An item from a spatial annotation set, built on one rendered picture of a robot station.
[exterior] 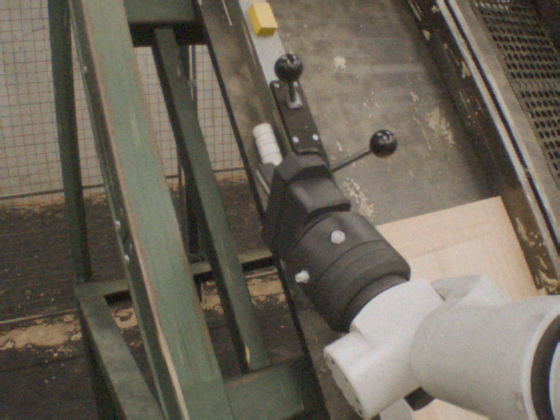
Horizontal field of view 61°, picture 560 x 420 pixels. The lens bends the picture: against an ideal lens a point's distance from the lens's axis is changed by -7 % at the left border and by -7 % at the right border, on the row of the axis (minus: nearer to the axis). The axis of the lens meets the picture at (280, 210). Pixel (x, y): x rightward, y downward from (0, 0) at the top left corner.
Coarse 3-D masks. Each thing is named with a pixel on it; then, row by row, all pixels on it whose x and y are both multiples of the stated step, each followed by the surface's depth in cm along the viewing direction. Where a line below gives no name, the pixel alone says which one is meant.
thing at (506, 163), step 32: (416, 0) 100; (448, 0) 98; (448, 32) 95; (448, 64) 96; (480, 64) 94; (480, 96) 91; (480, 128) 93; (512, 128) 91; (480, 160) 94; (512, 160) 88; (512, 192) 89; (544, 192) 89; (512, 224) 90; (544, 224) 85; (544, 256) 85
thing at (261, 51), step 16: (240, 0) 78; (240, 16) 79; (240, 32) 79; (256, 48) 76; (272, 48) 77; (256, 64) 77; (272, 64) 76; (256, 80) 77; (272, 96) 74; (272, 112) 75; (272, 128) 76; (288, 144) 72; (400, 400) 65; (384, 416) 63; (400, 416) 64
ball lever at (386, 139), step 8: (376, 136) 65; (384, 136) 64; (392, 136) 64; (376, 144) 65; (384, 144) 64; (392, 144) 64; (360, 152) 67; (368, 152) 67; (376, 152) 65; (384, 152) 65; (392, 152) 65; (344, 160) 69; (352, 160) 68; (336, 168) 69
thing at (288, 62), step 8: (280, 56) 63; (288, 56) 62; (296, 56) 63; (280, 64) 62; (288, 64) 62; (296, 64) 62; (280, 72) 63; (288, 72) 62; (296, 72) 62; (280, 80) 64; (288, 80) 63; (296, 80) 64; (288, 88) 69; (288, 96) 73; (296, 96) 73; (288, 104) 73; (296, 104) 73
